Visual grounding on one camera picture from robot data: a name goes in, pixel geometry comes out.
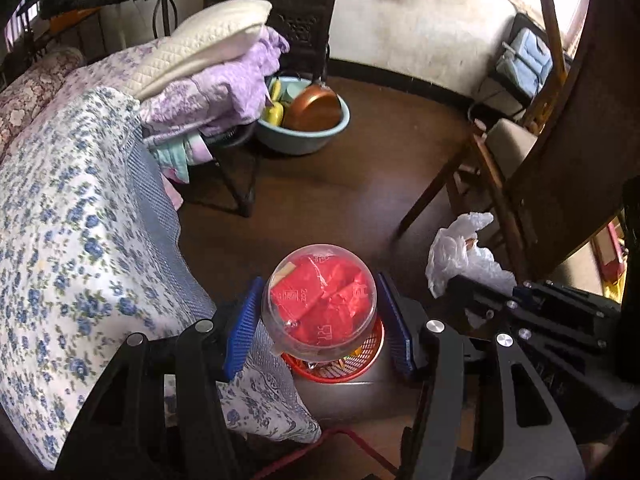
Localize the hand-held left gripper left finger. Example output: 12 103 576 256
52 276 267 480

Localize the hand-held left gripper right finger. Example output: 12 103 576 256
376 271 587 480

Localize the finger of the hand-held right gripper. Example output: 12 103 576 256
446 272 621 320
467 312 628 413

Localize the white plastic bag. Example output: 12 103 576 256
425 211 518 328

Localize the red plastic basket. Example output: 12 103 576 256
280 317 386 385

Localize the clear plastic bowl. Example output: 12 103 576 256
261 244 377 363

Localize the red crumpled wrapper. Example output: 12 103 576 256
270 255 376 347

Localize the dark wooden table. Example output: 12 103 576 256
507 0 640 281

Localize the beige seat cushion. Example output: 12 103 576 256
485 119 540 181

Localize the black folding stool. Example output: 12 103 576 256
197 127 261 218

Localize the blue floral blanket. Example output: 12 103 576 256
0 85 321 471

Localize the light blue plastic basin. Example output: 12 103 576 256
255 76 351 156

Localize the yellow plastic item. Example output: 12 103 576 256
265 80 286 126

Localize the copper frying pan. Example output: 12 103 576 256
282 45 343 132

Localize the black pale blue bag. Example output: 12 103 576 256
492 12 573 106

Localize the folded purple quilt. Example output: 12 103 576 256
140 27 291 146

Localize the lilac floral bed sheet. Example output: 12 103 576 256
0 42 161 161

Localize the white quilted pillow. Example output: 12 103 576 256
127 0 273 103

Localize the rolled maroon floral quilt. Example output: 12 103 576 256
0 46 86 156

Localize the black metal coat rack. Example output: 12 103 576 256
152 0 178 41

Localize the orange top metal table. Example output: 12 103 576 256
20 7 103 56

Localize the window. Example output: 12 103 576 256
5 0 46 48

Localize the red cable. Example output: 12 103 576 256
250 425 401 480

